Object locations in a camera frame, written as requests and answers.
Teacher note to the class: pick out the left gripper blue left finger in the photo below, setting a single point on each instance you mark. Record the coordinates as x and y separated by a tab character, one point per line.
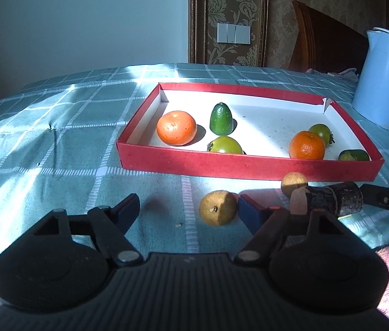
110	224

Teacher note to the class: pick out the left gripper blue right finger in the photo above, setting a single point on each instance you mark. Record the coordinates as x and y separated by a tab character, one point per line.
267	227

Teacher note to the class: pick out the tan longan front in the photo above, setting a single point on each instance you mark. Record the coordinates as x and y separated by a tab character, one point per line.
218	208

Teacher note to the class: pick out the tan longan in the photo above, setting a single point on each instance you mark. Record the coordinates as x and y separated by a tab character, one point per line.
292	181
218	208

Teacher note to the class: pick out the tan longan back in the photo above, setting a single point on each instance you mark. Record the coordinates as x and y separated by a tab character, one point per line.
292	181

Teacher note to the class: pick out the green cucumber chunk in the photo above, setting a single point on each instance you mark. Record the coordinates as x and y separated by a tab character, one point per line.
353	155

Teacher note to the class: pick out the orange tangerine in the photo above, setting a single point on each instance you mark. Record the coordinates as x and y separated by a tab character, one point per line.
176	128
307	145

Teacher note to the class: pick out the light green tomato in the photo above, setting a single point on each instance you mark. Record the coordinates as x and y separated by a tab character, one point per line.
225	144

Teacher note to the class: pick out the dark green tomato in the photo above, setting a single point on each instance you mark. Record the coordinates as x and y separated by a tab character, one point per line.
323	132

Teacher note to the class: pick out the green pointed cucumber end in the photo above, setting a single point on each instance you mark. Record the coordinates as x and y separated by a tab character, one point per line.
221	120

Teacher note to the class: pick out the teal plaid tablecloth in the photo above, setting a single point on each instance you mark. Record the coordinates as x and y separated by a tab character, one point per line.
57	151

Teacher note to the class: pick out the light blue electric kettle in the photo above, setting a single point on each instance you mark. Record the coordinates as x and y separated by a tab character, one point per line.
371	98

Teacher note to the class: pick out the colourful bedding pile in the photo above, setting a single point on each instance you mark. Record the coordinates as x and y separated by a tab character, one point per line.
348	74

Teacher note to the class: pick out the white wall switch panel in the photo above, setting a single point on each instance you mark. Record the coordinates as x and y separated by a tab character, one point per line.
233	34

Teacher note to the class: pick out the ornate wallpaper panel frame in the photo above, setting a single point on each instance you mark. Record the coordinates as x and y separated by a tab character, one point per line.
204	17

